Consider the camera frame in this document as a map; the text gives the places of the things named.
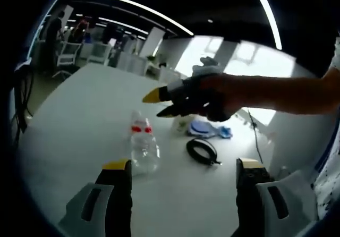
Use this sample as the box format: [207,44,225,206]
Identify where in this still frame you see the white table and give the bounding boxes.
[15,63,330,237]

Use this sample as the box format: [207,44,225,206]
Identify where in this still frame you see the person's right hand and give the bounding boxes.
[201,73,241,115]

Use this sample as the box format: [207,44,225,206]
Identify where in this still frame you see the blue sponge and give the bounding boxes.
[189,120,215,138]

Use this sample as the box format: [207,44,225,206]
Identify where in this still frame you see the clear plastic water bottle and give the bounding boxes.
[129,109,161,177]

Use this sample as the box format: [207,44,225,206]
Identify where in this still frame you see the black cable bundle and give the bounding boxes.
[12,66,35,134]

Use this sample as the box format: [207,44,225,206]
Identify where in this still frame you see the long ceiling light strip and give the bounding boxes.
[248,0,283,50]
[60,0,194,36]

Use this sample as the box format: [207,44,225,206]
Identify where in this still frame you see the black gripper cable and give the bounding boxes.
[246,108,267,166]

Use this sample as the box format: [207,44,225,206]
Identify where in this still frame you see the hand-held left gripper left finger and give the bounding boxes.
[57,159,133,237]

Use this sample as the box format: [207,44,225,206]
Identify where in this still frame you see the person's dotted white shirt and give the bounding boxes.
[312,29,340,219]

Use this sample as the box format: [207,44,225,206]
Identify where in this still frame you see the black round plate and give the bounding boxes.
[185,138,223,167]

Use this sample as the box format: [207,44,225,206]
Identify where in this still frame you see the white office chair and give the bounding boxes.
[87,42,113,65]
[56,41,82,67]

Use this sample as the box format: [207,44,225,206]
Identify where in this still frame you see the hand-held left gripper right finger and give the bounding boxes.
[235,157,319,237]

